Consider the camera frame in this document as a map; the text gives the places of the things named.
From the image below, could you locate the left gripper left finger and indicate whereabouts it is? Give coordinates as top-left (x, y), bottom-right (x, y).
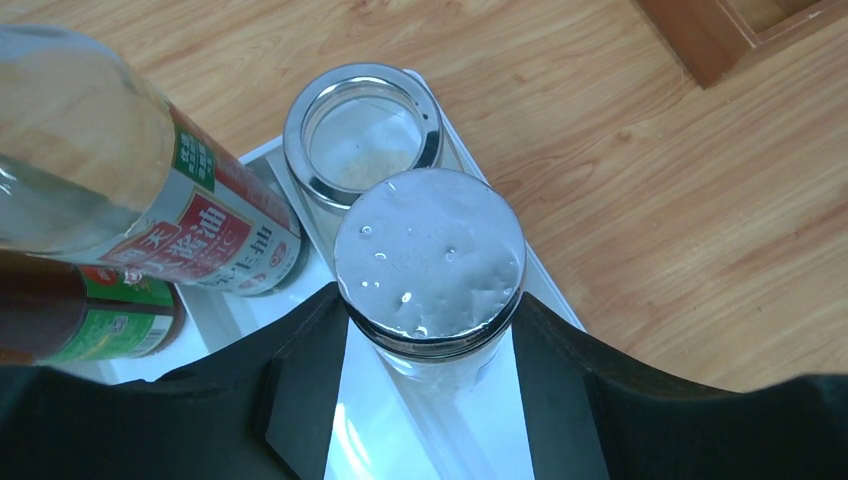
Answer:
top-left (1, 283), bottom-right (348, 479)

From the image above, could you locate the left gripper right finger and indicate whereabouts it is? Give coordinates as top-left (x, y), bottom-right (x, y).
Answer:
top-left (512, 295), bottom-right (847, 479)

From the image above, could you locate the white-lid spice shaker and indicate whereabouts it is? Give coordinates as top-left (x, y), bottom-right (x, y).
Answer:
top-left (333, 168), bottom-right (528, 392)

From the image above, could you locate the yellow-cap green bottle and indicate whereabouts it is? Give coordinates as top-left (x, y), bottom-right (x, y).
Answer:
top-left (1, 251), bottom-right (185, 365)

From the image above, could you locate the black-cap clear sauce bottle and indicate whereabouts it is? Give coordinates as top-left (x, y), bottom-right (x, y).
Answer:
top-left (1, 24), bottom-right (308, 296)

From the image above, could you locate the clear lidded glass jar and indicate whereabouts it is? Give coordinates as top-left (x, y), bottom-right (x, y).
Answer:
top-left (283, 63), bottom-right (445, 250)

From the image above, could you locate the wooden compartment organizer box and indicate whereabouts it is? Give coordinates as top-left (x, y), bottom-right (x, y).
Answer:
top-left (637, 0), bottom-right (847, 89)

